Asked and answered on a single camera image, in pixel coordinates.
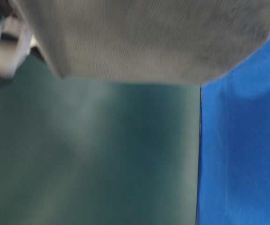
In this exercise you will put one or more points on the large grey towel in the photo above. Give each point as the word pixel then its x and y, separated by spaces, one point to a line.
pixel 150 41

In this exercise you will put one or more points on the blue table mat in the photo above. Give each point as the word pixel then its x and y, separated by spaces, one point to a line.
pixel 234 170

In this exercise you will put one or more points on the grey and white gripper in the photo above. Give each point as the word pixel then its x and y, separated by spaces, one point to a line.
pixel 16 41

